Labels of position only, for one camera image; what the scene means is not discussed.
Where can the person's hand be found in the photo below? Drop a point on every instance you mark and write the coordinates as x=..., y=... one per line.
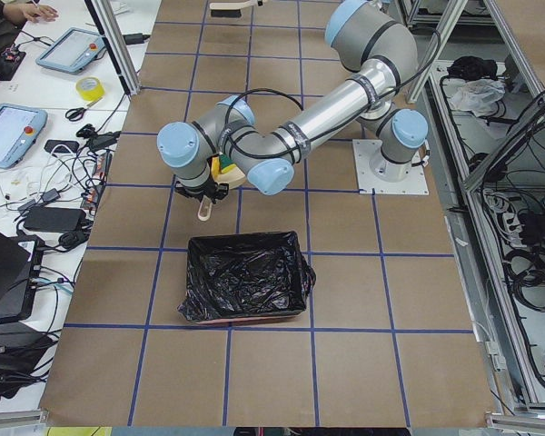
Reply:
x=35, y=12

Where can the black handled scissors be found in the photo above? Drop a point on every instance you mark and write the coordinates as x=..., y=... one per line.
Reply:
x=77, y=114

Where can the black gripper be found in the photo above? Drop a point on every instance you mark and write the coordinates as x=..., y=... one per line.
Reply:
x=194, y=191

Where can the white crumpled cloth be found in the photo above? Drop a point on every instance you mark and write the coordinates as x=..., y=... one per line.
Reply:
x=479, y=97

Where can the yellow tape roll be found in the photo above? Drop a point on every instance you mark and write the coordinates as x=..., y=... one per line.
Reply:
x=90, y=88

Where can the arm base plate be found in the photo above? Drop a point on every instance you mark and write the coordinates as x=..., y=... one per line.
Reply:
x=376, y=175

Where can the yellow green sponge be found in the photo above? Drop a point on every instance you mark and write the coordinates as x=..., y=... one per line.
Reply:
x=226, y=164

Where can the upper blue teach pendant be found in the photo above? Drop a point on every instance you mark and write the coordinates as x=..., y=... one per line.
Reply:
x=72, y=51

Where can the black bag lined bin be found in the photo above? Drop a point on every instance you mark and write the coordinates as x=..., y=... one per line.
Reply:
x=245, y=276

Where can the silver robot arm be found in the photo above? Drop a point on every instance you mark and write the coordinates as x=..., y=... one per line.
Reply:
x=381, y=56

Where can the black power adapter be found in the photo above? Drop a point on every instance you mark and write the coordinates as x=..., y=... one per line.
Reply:
x=54, y=219

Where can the beige hand brush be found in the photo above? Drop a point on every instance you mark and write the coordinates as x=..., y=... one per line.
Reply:
x=232, y=9

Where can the beige plastic dustpan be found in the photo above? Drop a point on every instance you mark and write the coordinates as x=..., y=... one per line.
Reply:
x=233, y=178

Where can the lower blue teach pendant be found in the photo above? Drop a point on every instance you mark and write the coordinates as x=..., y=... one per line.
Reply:
x=19, y=128

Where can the aluminium frame post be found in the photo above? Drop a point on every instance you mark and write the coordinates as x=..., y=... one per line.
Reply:
x=108, y=28

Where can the blue teach pendant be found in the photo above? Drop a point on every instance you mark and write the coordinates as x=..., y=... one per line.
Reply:
x=19, y=128
x=72, y=51

